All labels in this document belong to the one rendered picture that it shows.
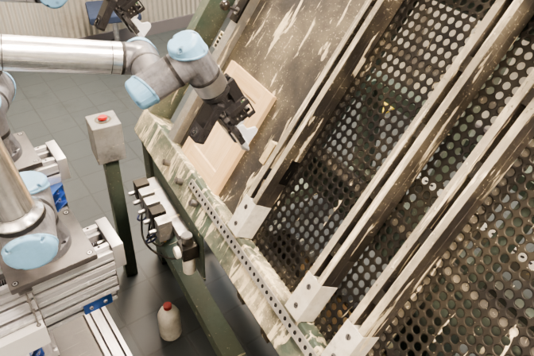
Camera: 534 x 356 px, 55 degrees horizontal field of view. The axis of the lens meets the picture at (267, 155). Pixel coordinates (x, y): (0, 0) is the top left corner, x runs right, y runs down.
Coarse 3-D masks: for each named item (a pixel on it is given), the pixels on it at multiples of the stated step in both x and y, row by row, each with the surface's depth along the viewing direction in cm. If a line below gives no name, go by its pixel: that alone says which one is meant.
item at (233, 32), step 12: (252, 0) 190; (252, 12) 192; (240, 24) 193; (228, 36) 194; (216, 48) 198; (228, 48) 196; (216, 60) 196; (192, 96) 202; (192, 108) 202; (180, 120) 204; (192, 120) 205; (180, 132) 205
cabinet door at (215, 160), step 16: (240, 80) 186; (256, 80) 181; (256, 96) 177; (272, 96) 171; (256, 112) 176; (192, 144) 198; (208, 144) 192; (224, 144) 185; (192, 160) 196; (208, 160) 189; (224, 160) 182; (208, 176) 186; (224, 176) 180
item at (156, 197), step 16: (160, 176) 207; (128, 192) 206; (144, 192) 201; (160, 192) 205; (144, 208) 203; (160, 208) 194; (176, 208) 197; (144, 224) 193; (160, 224) 187; (176, 224) 190; (192, 224) 183; (144, 240) 203; (160, 240) 191; (192, 240) 181; (176, 256) 180; (192, 256) 182; (192, 272) 188
